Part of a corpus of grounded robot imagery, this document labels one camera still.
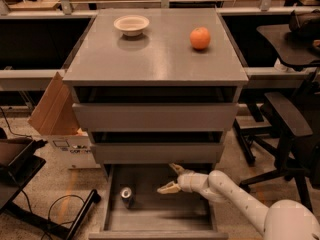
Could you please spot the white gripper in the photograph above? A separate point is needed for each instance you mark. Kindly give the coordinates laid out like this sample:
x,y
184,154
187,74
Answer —
x,y
186,181

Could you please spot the redbull can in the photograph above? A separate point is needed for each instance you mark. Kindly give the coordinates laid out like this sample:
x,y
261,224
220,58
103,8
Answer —
x,y
127,197

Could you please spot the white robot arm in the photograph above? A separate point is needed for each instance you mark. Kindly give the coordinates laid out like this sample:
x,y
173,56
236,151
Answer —
x,y
246,204

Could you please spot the bottom grey drawer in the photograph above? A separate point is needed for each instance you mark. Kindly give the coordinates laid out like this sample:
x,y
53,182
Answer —
x,y
180,216

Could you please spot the grey drawer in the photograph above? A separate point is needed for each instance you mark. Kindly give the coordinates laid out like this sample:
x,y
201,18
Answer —
x,y
154,109
180,216
156,147

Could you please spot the middle grey drawer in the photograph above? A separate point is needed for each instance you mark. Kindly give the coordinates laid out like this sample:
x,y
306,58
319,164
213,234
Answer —
x,y
156,147

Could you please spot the grey drawer cabinet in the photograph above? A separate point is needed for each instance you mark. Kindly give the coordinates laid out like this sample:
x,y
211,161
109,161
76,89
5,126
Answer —
x,y
161,57

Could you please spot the top grey drawer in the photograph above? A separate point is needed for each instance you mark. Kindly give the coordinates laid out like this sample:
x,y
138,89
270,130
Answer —
x,y
154,109

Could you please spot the black office chair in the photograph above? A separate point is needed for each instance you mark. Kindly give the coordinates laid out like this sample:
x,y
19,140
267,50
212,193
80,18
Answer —
x,y
296,120

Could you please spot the cardboard box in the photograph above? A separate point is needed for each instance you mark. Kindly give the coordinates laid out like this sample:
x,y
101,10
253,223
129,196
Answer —
x,y
54,119

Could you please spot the orange fruit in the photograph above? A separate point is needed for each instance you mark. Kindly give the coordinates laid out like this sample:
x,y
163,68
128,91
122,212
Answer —
x,y
200,38

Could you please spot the black stand left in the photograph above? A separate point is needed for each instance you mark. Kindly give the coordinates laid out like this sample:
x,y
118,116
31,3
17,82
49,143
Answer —
x,y
18,165

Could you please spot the white bowl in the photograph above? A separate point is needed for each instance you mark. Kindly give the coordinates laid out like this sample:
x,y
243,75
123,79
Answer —
x,y
131,25

